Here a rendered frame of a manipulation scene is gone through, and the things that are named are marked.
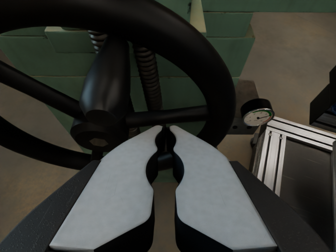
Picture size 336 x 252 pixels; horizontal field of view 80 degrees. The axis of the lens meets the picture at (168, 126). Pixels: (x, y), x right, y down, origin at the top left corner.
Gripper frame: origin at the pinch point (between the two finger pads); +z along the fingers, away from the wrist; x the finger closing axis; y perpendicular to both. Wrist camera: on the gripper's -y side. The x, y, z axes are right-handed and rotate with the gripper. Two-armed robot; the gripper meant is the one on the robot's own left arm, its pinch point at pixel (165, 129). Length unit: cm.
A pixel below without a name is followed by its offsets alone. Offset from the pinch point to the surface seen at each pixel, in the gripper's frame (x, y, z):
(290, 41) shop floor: 99, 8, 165
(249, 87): 20.9, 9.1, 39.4
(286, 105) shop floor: 75, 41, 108
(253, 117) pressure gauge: 17.9, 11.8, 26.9
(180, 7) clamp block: 1.3, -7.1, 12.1
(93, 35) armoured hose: -7.5, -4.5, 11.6
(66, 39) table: -11.4, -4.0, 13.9
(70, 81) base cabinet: -19.9, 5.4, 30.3
